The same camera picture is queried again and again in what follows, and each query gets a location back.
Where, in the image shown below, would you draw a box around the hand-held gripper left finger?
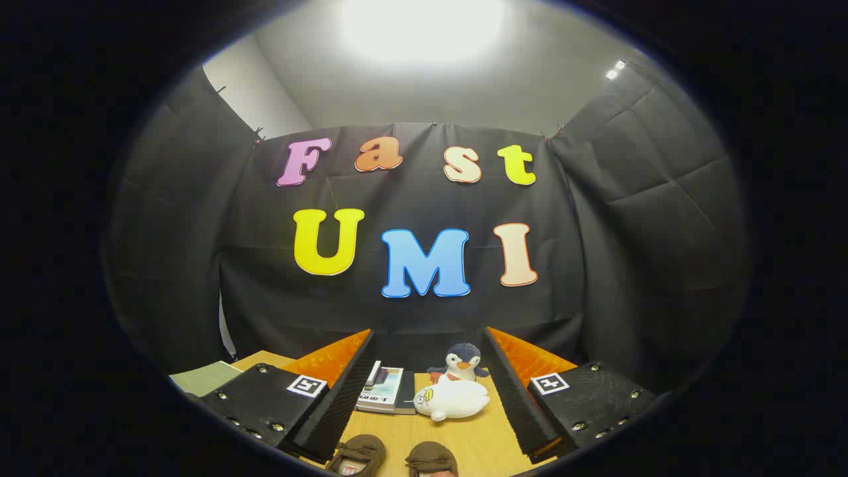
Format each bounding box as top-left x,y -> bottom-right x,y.
199,329 -> 377,463

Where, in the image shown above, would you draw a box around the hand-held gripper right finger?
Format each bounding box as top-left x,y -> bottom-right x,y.
480,326 -> 657,464

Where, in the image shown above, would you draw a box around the brown fuzzy shoe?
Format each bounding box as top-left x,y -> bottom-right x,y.
325,434 -> 387,477
405,441 -> 459,477

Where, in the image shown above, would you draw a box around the green fabric storage box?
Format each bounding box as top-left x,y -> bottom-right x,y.
169,361 -> 242,398

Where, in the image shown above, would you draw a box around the pale sky cover book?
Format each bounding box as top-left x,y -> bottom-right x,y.
356,366 -> 405,413

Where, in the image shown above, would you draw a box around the white round plush toy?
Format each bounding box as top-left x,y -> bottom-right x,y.
413,376 -> 491,423

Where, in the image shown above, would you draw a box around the penguin plush toy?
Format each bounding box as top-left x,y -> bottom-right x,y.
427,343 -> 491,384

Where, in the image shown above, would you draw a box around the dark cover book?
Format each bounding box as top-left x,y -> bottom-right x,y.
397,371 -> 417,415

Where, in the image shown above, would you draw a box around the bright ceiling light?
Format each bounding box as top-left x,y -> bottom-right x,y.
338,0 -> 507,64

